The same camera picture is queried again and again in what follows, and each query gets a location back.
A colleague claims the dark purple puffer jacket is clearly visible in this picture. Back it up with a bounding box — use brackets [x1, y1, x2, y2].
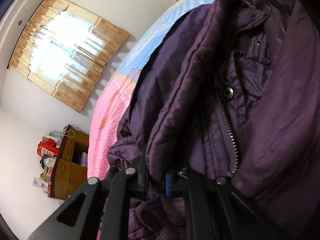
[107, 0, 319, 239]

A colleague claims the white greeting card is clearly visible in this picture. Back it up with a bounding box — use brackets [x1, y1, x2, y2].
[33, 177, 48, 192]

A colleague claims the brown wooden desk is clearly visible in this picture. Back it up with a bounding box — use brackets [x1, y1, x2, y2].
[47, 125, 89, 200]

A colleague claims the red gift bag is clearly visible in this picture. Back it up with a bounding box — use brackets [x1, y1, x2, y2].
[36, 139, 59, 158]

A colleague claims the pink and blue bed blanket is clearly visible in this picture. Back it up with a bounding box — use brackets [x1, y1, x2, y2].
[87, 0, 296, 181]

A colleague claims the beige patterned window curtain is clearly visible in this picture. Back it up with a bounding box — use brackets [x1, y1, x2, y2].
[9, 0, 129, 112]

